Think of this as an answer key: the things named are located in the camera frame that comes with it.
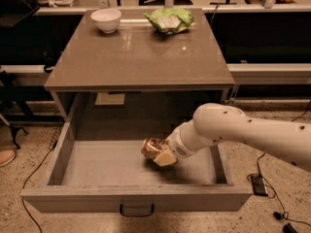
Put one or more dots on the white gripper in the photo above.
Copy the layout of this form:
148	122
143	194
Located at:
175	143

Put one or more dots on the crushed orange soda can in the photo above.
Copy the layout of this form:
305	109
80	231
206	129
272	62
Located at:
154	148

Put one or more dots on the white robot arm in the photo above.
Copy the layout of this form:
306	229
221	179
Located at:
213	124

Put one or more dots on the open grey top drawer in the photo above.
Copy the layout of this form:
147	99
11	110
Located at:
89	174

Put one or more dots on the grey cabinet with glossy top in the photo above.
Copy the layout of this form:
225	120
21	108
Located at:
137	83

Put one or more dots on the black power adapter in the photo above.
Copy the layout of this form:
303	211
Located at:
258	185

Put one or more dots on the green chip bag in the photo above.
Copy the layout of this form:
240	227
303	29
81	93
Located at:
169	20

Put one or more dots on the white ceramic bowl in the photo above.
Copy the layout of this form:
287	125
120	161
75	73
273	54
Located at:
107	20

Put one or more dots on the tan shoe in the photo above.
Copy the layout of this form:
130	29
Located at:
6	156

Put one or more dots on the black drawer handle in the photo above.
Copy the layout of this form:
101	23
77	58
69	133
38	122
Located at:
136	211

